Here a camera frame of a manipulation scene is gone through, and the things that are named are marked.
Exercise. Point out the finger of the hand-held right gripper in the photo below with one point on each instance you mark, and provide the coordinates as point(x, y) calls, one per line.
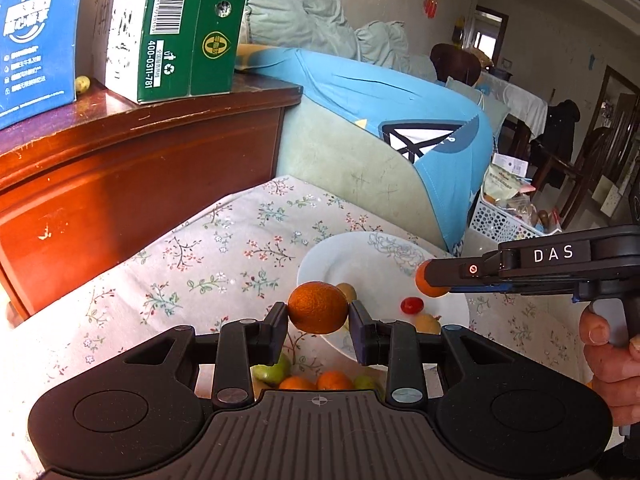
point(465, 275)

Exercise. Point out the dark brown armchair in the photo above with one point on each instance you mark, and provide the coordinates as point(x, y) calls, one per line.
point(452, 62)

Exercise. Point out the small mandarin orange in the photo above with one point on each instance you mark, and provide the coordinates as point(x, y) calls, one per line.
point(317, 307)
point(422, 280)

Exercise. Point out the green and white carton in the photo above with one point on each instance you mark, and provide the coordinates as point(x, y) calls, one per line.
point(200, 35)

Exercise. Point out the black jacket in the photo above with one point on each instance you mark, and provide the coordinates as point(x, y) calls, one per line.
point(557, 127)

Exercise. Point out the red cherry tomato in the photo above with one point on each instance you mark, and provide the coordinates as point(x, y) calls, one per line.
point(412, 305)

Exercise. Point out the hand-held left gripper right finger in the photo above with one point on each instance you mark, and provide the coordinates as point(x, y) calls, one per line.
point(357, 332)

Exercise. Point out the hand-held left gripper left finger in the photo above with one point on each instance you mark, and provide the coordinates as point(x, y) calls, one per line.
point(277, 335)

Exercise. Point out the pale green cushion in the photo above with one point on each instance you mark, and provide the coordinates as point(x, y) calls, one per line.
point(295, 20)
point(385, 42)

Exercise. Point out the white plate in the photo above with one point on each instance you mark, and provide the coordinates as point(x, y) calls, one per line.
point(340, 260)

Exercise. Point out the small yellow pear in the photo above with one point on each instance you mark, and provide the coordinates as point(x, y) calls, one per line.
point(81, 85)

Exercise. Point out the person's right hand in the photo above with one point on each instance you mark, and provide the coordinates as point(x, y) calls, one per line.
point(610, 375)

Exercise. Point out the white table cover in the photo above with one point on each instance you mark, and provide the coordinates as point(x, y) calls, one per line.
point(520, 100)

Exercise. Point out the yellow hanging ornament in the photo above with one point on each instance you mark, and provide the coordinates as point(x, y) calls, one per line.
point(457, 30)

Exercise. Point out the blue carton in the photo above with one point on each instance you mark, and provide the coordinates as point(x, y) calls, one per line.
point(35, 35)

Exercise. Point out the wooden chair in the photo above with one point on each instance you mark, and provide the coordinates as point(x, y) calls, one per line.
point(575, 170)

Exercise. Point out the pale green sofa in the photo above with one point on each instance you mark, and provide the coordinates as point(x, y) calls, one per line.
point(340, 155)

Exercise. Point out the white lattice basket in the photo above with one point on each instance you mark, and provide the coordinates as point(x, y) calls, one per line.
point(495, 225)

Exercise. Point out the snack bag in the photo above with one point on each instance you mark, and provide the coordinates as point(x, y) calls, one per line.
point(502, 182)

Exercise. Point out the sofa with blue cloth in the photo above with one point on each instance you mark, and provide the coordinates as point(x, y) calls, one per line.
point(350, 90)

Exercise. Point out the pile of oranges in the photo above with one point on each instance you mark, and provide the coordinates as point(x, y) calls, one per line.
point(334, 381)

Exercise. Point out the red-brown wooden cabinet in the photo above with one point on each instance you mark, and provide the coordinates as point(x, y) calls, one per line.
point(125, 185)

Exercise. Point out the floral tablecloth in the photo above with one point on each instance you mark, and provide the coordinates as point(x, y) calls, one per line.
point(200, 260)

